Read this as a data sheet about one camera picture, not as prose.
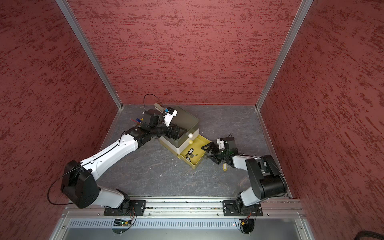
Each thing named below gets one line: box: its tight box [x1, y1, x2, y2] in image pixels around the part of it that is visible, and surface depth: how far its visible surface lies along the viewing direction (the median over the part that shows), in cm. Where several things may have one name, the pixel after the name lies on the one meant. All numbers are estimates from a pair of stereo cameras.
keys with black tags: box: [185, 148, 199, 163], surface depth 94 cm
